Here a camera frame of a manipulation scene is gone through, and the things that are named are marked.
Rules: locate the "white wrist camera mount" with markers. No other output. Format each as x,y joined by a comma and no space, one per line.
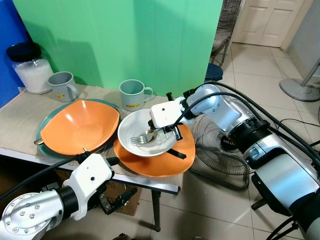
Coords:
90,177
167,114

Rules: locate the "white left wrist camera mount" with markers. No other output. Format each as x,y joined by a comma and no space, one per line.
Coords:
90,177

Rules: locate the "black-lidded glass jar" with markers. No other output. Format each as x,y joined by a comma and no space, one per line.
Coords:
31,75

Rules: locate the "grey-green mug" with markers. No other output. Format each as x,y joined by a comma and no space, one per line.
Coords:
131,95

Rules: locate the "blue board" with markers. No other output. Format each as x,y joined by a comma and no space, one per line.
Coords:
9,30

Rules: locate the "teal plate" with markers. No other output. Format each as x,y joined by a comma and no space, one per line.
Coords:
44,124

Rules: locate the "green backdrop screen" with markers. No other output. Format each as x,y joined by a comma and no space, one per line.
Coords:
120,40

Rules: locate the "silver fork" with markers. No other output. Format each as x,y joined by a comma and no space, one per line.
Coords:
139,139

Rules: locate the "flat orange plate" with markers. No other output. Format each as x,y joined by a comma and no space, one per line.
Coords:
150,166

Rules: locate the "deep orange plate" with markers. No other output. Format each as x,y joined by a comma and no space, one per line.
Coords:
80,127

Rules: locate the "metal spoon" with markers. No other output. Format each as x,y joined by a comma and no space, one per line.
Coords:
153,134

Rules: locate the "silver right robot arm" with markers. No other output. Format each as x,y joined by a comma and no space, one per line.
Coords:
270,165

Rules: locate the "grey pedestal fan stand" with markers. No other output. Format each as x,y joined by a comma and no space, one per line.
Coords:
297,87

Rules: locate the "blue lidded bin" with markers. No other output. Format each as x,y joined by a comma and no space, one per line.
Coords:
214,72

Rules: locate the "white bowl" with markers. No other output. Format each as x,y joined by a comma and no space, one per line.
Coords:
131,127

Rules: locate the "golden spoon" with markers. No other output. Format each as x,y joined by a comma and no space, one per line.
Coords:
38,142

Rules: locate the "cream panelled door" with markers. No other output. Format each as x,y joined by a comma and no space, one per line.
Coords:
265,20

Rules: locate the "dark metal table leg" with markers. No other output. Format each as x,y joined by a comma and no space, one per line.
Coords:
156,210

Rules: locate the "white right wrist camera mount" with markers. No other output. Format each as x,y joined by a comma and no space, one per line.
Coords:
167,114

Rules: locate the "grey mug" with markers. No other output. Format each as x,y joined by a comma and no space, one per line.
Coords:
61,86

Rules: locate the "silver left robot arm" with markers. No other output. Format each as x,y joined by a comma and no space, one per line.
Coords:
27,212

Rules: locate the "beige woven table mat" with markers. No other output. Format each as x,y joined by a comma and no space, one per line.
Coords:
20,120

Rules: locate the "chair with patterned cover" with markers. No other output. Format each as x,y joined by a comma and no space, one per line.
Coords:
227,22

